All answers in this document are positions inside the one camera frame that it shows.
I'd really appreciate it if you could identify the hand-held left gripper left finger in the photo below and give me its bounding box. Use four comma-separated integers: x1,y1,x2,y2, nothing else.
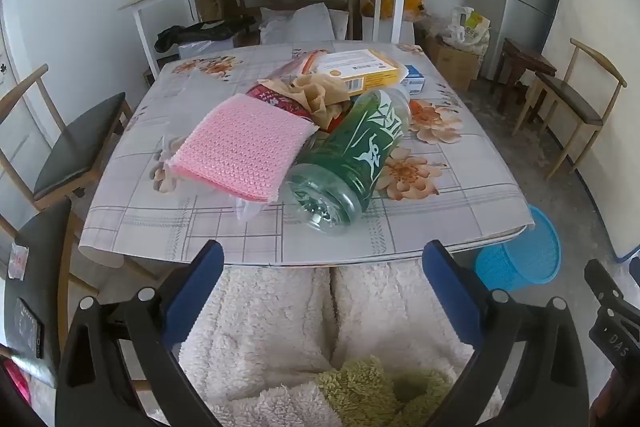
55,239,226,427

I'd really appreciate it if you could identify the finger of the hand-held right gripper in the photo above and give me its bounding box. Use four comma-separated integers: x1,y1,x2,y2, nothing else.
584,258,628,308

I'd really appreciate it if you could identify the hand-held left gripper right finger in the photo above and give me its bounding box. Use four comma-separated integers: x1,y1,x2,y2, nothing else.
421,240,591,427

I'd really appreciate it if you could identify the blue plastic basket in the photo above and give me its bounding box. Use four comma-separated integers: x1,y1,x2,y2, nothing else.
475,204,562,290

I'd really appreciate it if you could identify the pink sponge cloth pack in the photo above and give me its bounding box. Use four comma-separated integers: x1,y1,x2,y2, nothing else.
162,93,321,224

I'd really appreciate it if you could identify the green plastic bottle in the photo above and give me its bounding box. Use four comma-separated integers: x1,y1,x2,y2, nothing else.
285,87,413,236

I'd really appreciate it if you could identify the red drink can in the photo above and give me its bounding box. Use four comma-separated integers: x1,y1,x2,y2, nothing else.
246,82,313,120

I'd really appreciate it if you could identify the blue and white carton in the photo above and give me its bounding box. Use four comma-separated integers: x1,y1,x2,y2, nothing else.
400,65,427,95

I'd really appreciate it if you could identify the brown paper napkin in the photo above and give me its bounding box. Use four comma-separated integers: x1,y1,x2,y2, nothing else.
260,73,353,130

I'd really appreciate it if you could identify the yellow cardboard box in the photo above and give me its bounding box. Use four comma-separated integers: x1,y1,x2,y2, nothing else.
312,50,408,95

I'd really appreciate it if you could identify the floral tablecloth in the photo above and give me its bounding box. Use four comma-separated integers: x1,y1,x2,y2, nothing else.
78,41,536,267

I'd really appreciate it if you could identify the green fleece cloth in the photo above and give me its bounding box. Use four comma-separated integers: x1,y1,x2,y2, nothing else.
317,355,453,427

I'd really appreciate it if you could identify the wooden chair dark seat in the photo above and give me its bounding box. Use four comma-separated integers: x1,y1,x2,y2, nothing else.
512,38,628,180
0,64,133,212

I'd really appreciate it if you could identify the large cardboard box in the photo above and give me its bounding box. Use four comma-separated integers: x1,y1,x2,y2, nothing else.
425,34,483,92

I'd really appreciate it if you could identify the dark wooden stool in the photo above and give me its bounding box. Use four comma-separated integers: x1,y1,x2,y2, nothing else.
489,38,557,112

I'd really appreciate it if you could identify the black bag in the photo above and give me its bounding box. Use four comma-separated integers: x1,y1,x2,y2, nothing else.
155,18,256,52

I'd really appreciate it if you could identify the white plastic bag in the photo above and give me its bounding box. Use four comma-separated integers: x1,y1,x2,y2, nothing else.
440,6,492,48

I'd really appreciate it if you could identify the white pillow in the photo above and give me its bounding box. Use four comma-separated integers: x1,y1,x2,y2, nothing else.
259,3,333,45

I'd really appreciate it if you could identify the small cardboard box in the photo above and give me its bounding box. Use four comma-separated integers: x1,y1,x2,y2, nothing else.
196,0,241,22

